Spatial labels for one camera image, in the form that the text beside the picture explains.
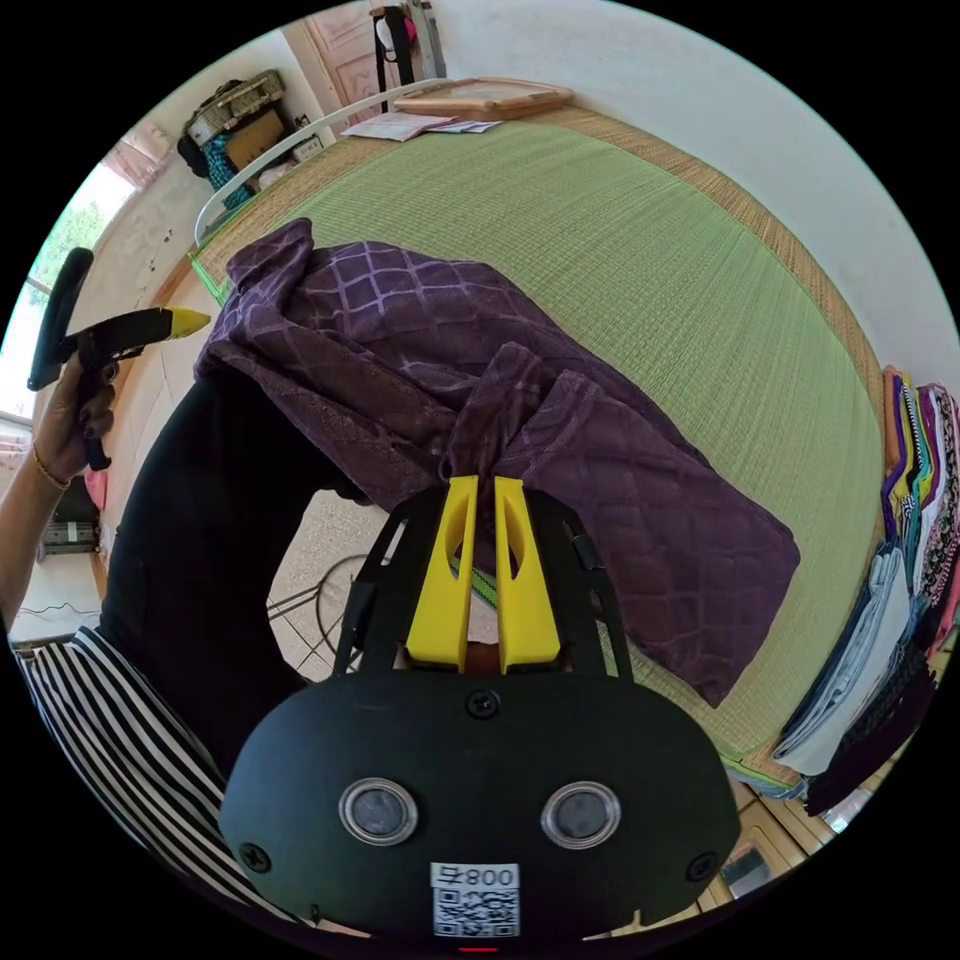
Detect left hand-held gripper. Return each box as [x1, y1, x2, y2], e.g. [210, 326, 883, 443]
[63, 307, 213, 472]

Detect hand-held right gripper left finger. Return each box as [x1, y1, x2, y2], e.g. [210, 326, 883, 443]
[405, 475, 480, 669]

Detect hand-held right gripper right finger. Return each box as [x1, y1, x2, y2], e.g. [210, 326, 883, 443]
[494, 476, 563, 675]

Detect purple pants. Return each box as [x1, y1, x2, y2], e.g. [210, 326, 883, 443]
[193, 217, 802, 710]

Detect person's left forearm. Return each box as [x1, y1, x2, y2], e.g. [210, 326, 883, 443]
[0, 448, 73, 628]

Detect person's left hand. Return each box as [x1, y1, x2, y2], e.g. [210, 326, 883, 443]
[31, 352, 118, 486]

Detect metal stool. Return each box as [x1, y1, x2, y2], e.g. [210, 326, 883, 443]
[266, 551, 376, 670]

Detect window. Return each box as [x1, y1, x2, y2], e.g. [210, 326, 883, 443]
[0, 161, 141, 421]

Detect shelf with woven basket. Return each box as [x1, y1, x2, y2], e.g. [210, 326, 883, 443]
[177, 68, 291, 213]

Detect person's body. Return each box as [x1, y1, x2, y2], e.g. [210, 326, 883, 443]
[11, 367, 376, 928]

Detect pink paper sheets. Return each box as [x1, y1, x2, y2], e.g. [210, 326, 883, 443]
[341, 112, 504, 143]

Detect bed with green woven mat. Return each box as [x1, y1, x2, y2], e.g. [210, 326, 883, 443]
[187, 74, 888, 798]

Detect pile of clothes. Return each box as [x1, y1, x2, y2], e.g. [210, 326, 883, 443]
[772, 365, 960, 819]

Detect flat wooden board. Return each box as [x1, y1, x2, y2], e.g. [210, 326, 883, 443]
[393, 77, 576, 120]

